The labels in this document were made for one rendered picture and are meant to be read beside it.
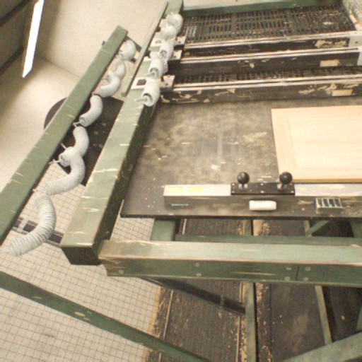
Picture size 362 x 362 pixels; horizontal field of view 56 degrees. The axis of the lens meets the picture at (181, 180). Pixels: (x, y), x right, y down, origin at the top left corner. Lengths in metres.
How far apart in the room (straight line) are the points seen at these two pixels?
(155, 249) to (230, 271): 0.22
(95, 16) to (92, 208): 6.63
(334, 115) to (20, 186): 1.32
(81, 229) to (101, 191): 0.16
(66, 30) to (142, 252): 7.17
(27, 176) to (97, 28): 6.22
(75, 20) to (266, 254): 7.14
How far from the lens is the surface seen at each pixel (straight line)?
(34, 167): 1.64
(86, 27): 7.72
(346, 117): 1.53
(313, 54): 1.89
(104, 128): 2.04
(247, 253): 0.95
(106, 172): 1.18
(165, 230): 1.12
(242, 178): 0.99
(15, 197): 1.53
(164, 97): 1.65
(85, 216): 1.06
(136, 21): 7.30
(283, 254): 0.95
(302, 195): 1.12
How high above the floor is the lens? 1.93
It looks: 15 degrees down
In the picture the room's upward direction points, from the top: 65 degrees counter-clockwise
